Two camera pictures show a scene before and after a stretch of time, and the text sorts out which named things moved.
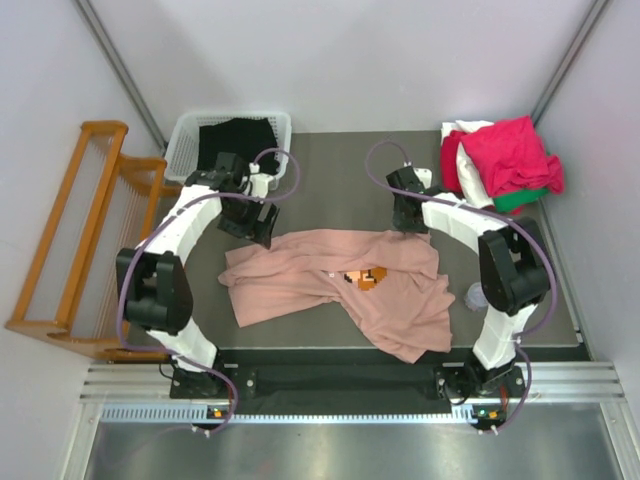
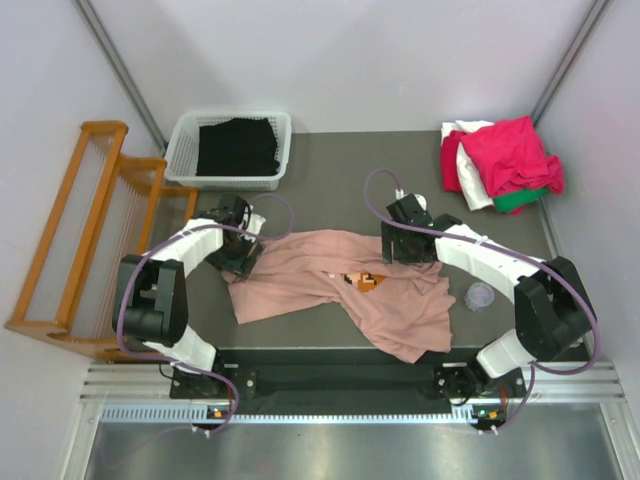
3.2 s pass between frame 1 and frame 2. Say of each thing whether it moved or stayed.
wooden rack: stayed
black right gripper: moved
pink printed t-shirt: stayed
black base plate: stayed
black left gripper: moved
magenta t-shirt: stayed
